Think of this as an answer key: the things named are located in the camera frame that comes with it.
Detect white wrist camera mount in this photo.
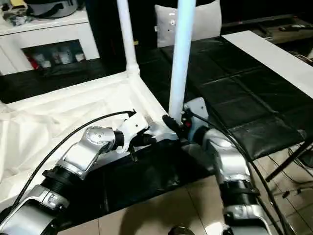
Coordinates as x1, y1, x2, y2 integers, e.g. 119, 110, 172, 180
182, 96, 210, 143
115, 113, 150, 155

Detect black bar with red light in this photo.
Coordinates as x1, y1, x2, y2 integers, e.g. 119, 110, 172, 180
221, 13, 298, 28

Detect white flat board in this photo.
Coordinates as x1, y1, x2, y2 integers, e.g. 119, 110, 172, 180
221, 29, 313, 98

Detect black work mat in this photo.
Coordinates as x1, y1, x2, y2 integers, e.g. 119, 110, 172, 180
0, 36, 313, 222

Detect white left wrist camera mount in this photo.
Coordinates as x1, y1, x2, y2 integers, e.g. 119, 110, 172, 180
115, 113, 150, 155

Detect white plastic table top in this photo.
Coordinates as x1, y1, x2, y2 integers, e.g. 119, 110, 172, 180
0, 69, 181, 204

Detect dark rounded robot torso part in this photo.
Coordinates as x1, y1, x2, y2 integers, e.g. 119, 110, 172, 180
169, 226, 194, 235

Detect black metal table frame leg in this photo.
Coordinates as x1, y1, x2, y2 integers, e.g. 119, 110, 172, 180
265, 141, 313, 183

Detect tangled thin floor wires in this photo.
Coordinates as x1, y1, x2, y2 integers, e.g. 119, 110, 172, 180
268, 143, 313, 197

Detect white plastic table leg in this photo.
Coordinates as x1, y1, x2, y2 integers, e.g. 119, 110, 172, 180
167, 0, 198, 123
115, 0, 141, 78

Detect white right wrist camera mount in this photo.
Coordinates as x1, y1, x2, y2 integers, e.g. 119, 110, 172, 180
182, 96, 210, 143

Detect small yellow black box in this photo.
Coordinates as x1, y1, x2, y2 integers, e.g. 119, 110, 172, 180
3, 0, 23, 12

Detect white glass-door cabinet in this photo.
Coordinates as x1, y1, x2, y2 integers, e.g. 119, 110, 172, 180
0, 12, 101, 76

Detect black furniture with yellow label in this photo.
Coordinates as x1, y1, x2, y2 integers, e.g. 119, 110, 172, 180
85, 0, 162, 74

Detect grey cushion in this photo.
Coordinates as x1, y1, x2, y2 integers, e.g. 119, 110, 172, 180
154, 0, 223, 49

